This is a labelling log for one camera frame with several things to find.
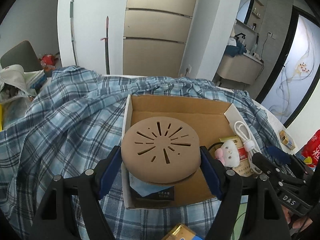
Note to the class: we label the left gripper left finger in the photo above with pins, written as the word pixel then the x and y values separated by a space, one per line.
pixel 93 185

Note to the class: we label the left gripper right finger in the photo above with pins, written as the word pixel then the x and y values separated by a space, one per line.
pixel 226 185

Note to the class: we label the dark red broom handle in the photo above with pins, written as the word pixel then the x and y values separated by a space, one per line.
pixel 105 39

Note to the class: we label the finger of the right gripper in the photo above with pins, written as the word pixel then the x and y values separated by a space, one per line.
pixel 277 153
pixel 272 167

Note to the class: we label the white pink plush toy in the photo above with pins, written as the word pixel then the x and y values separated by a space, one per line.
pixel 228 154

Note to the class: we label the crumpled gold blue cigarette pack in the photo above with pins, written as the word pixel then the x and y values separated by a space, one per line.
pixel 287 140

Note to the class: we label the grey chair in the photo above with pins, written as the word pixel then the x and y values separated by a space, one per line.
pixel 24 55

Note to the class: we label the grey mop handle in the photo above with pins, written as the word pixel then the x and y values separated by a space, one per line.
pixel 71 17

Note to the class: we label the red items pile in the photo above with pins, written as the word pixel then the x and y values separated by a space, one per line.
pixel 48 62

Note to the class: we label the blue plaid shirt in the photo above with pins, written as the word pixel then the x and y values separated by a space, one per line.
pixel 75 122

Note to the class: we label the open cardboard tray box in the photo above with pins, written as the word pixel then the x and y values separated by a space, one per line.
pixel 210 119

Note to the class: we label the white plastic bag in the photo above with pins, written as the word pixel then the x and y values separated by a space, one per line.
pixel 13 84

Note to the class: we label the red gold Liqun cigarette box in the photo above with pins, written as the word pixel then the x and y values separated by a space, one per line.
pixel 244 168

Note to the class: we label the red iced tea bottle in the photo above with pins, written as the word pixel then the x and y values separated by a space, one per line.
pixel 311 150

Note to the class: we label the round tan slotted coaster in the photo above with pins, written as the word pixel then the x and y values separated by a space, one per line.
pixel 161 150

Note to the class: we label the beige bathroom vanity cabinet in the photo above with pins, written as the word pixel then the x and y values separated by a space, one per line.
pixel 242 68

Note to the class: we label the right hand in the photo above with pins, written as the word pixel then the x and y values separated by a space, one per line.
pixel 302 223

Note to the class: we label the dark blue towel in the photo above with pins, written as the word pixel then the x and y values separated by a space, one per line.
pixel 236 50

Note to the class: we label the blue gold Liqun cigarette pack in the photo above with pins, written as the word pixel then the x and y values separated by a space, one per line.
pixel 181 232

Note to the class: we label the black FOCO box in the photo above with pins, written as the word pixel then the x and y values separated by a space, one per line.
pixel 143 190

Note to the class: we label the beige three-door refrigerator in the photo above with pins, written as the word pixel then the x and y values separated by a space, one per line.
pixel 155 34

